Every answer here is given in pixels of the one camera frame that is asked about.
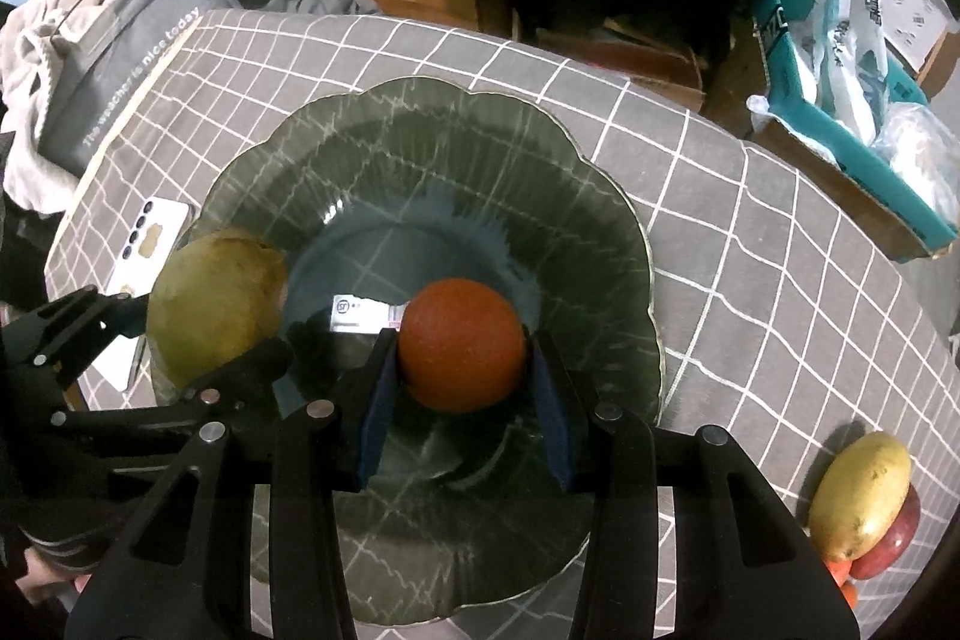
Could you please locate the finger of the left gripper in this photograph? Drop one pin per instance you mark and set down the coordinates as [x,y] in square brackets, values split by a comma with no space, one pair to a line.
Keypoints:
[242,389]
[65,336]

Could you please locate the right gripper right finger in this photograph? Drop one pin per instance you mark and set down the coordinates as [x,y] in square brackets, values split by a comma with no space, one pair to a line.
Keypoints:
[743,566]

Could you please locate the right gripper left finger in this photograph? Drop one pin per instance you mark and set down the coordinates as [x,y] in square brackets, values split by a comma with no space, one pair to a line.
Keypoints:
[180,567]

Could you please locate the green pear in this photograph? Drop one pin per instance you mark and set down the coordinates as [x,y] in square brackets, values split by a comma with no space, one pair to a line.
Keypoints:
[216,298]

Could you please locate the small orange tangerine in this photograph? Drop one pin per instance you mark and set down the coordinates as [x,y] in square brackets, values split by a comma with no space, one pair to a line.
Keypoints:
[839,570]

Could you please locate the red apple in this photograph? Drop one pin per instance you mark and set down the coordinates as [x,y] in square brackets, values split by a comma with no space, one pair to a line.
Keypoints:
[894,543]

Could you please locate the yellow pear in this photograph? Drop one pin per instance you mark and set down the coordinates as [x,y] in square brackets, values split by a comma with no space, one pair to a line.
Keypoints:
[859,497]

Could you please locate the orange fruit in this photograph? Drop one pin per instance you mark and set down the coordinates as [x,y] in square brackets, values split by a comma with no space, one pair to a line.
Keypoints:
[849,591]
[461,345]

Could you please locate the left hand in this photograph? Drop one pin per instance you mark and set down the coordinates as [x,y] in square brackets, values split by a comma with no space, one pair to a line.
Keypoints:
[42,578]

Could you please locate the white phone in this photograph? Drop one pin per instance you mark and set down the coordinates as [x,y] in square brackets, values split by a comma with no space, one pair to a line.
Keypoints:
[154,235]

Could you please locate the dark green glass plate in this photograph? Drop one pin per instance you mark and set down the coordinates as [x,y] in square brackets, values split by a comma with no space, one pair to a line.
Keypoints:
[379,194]

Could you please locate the grey checked tablecloth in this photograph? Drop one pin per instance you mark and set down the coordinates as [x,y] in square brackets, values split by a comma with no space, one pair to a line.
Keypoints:
[780,320]

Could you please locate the grey storage bag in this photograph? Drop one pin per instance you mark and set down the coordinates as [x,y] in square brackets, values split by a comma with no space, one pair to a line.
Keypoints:
[104,68]

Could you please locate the beige crumpled clothing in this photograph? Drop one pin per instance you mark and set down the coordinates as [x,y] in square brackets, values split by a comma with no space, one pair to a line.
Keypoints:
[35,43]

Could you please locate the clear plastic bag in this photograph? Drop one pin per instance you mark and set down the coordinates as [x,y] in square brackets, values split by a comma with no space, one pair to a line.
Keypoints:
[923,152]

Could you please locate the teal cardboard box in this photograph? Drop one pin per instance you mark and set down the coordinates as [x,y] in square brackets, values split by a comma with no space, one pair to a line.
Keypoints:
[773,21]

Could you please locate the brown cardboard box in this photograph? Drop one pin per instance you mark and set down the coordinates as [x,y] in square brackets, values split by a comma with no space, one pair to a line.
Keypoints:
[743,75]

